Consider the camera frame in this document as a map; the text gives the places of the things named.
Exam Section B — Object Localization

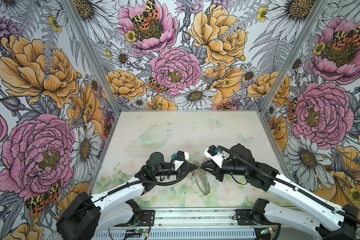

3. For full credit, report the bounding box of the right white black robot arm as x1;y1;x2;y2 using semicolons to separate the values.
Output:
201;144;360;240

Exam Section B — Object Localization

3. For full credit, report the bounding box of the aluminium front rail frame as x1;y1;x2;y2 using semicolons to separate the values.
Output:
62;206;328;240

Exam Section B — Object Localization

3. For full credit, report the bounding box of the aluminium corner post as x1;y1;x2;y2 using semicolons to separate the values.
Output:
260;0;328;114
62;1;121;117

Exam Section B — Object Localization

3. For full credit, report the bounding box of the right aluminium corner post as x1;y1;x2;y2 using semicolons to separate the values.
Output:
260;0;328;114

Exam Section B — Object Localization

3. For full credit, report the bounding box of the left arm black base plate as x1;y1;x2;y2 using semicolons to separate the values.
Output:
128;210;156;227

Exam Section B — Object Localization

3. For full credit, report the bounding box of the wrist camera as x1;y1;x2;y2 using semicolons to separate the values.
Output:
204;145;226;168
171;151;190;164

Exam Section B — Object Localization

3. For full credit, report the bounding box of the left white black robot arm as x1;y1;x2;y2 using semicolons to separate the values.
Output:
56;151;198;240

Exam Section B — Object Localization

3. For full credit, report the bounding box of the left aluminium corner post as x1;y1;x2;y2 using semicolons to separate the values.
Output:
62;1;121;117

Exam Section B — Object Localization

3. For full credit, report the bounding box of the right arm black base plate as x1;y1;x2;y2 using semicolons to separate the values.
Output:
233;209;278;226

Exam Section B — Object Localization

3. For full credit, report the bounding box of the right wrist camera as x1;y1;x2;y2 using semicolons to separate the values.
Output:
204;145;226;168

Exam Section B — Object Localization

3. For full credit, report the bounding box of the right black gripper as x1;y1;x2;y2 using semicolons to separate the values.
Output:
200;158;248;182

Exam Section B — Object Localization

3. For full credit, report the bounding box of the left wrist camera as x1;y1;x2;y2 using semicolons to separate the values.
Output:
171;151;190;164

